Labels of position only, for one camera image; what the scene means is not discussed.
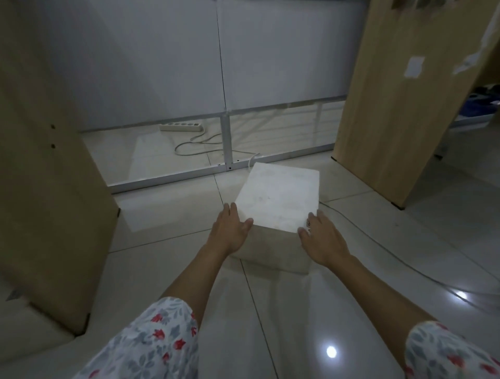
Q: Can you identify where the person's left hand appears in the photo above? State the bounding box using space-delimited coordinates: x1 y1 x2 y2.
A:
207 202 254 257

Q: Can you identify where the white metal partition frame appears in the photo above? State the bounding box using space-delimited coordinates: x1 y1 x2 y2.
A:
80 95 348 195

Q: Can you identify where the white power strip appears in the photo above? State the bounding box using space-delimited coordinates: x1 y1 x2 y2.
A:
159 121 205 133

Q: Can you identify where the white power strip cable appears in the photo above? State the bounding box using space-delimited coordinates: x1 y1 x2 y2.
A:
174 130 224 157

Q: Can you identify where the floral left sleeve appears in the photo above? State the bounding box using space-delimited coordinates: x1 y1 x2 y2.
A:
72 297 200 379

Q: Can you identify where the person's left forearm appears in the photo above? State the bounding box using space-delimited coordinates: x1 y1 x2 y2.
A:
159 243 234 326

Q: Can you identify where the person's right hand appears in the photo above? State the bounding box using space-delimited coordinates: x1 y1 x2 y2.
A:
298 210 352 268

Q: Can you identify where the square white paper label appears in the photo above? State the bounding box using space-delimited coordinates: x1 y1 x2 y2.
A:
404 56 426 79

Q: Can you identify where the floral sleeve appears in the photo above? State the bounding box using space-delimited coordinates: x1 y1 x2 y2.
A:
404 321 500 379
72 297 200 379

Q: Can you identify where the plain wooden cabinet panel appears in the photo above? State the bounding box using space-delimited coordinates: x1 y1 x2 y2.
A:
0 0 120 336

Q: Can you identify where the wooden cabinet panel with labels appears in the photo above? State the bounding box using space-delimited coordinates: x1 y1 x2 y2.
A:
331 0 500 210

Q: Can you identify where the torn white paper label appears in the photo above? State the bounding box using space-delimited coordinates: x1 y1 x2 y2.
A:
452 52 482 75

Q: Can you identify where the white foam box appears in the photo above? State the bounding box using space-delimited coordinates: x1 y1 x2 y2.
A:
233 162 321 274

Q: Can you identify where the blue plastic item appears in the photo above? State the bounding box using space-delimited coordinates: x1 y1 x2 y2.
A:
457 97 500 118

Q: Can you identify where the person's right forearm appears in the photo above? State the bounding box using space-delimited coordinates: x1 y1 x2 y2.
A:
326 254 440 352

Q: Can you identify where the floral right sleeve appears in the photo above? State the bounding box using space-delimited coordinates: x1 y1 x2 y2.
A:
404 321 500 379

